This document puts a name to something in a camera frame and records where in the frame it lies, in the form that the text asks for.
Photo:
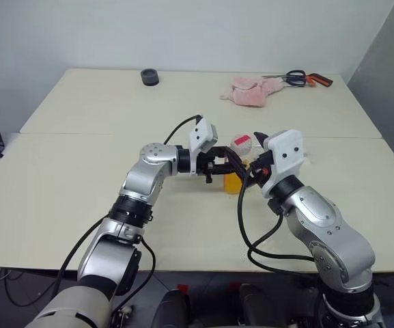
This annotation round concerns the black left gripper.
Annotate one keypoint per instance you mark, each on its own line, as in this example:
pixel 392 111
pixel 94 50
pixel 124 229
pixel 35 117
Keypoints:
pixel 207 167

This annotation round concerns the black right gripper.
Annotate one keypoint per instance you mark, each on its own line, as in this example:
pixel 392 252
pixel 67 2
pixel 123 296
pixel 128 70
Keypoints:
pixel 261 169

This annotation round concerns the clear bottle with orange drink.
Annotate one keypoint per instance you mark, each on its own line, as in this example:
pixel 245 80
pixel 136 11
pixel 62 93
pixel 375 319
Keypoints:
pixel 232 185

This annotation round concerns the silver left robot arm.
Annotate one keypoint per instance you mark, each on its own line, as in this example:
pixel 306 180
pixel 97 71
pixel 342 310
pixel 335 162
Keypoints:
pixel 142 181

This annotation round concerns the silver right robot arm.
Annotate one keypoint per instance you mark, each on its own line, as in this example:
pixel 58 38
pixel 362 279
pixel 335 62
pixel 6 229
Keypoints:
pixel 319 218

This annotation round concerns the pink fluffy cloth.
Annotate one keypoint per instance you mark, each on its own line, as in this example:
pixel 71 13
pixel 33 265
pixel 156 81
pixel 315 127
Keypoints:
pixel 251 91

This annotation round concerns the orange and black hand tool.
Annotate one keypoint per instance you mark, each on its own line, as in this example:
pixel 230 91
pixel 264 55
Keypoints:
pixel 323 81

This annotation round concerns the small red tag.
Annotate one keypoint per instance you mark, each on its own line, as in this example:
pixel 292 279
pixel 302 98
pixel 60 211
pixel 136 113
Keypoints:
pixel 183 287

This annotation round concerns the dark rounded shape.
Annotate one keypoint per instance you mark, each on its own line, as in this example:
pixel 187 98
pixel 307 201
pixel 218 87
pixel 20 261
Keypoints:
pixel 174 307
pixel 254 305

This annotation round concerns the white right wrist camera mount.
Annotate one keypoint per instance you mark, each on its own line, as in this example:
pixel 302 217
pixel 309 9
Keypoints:
pixel 285 150

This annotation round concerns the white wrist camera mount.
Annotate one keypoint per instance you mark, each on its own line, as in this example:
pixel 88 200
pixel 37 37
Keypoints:
pixel 200 135
pixel 285 150

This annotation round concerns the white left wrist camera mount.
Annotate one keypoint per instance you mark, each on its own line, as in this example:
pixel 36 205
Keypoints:
pixel 200 135

